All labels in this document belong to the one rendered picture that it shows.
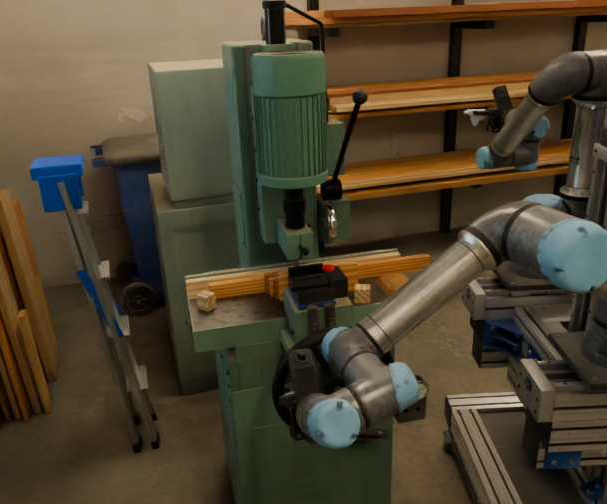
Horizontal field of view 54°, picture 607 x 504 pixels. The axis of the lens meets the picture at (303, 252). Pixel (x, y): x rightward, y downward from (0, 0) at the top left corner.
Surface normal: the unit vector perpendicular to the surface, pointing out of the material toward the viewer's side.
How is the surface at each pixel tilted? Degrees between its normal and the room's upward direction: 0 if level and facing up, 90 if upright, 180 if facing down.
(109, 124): 90
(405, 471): 0
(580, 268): 86
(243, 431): 90
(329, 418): 60
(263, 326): 90
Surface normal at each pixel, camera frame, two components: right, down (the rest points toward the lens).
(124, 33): 0.29, 0.35
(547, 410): 0.04, 0.38
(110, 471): -0.04, -0.92
